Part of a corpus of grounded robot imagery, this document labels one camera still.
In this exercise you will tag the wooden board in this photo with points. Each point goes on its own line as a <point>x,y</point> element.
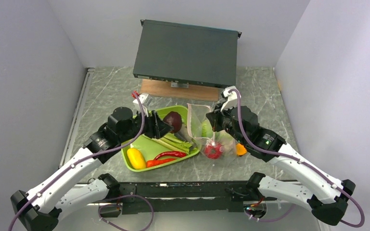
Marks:
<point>164,89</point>

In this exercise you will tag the orange red chili pepper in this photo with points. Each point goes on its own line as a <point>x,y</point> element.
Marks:
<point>153,163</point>

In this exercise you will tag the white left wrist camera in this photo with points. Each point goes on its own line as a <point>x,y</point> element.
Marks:
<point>141,102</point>

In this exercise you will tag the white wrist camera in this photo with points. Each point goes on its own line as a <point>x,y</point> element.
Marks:
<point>230,97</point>
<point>141,102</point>

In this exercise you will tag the red tomato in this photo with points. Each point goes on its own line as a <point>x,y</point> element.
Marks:
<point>213,151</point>

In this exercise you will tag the dark grey rack device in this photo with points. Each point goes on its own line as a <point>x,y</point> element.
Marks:
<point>187,54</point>

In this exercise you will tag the green plastic tray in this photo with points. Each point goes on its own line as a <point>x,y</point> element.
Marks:
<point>150,150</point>

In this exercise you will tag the orange pumpkin slice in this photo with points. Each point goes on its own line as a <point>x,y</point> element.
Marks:
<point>240,150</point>

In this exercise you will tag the green cabbage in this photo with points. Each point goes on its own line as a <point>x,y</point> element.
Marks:
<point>206,130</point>

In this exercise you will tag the yellow bell pepper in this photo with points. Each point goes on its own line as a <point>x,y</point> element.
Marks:
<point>136,159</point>

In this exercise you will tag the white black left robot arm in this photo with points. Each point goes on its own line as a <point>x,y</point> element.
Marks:
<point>42,207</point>

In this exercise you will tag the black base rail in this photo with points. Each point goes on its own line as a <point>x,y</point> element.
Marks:
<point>138,197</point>

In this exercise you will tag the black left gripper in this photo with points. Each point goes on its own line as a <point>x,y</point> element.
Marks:
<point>156,128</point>

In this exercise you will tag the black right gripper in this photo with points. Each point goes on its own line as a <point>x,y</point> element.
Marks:
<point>215,116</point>

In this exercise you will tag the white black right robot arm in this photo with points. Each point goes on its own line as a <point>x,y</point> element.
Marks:
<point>324,196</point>

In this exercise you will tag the clear pink zip top bag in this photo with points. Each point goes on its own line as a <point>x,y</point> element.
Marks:
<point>196,115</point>

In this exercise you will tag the grey toy fish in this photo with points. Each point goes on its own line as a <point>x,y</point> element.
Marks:
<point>183,135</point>

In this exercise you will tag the green celery stalks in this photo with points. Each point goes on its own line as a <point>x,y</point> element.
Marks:
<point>171,142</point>

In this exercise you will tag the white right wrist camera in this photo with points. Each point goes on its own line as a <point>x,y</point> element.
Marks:
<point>230,97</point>

